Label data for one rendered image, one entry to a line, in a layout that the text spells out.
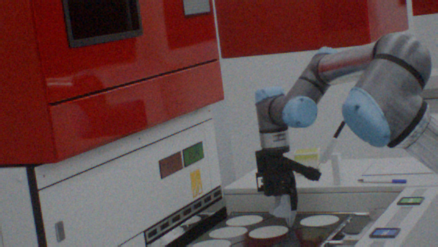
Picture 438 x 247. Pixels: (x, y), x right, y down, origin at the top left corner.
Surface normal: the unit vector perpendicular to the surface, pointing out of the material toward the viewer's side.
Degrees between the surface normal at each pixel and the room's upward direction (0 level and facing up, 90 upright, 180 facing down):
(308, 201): 90
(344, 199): 90
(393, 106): 84
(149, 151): 90
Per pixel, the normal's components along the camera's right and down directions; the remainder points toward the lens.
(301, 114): 0.48, 0.07
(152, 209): 0.90, -0.05
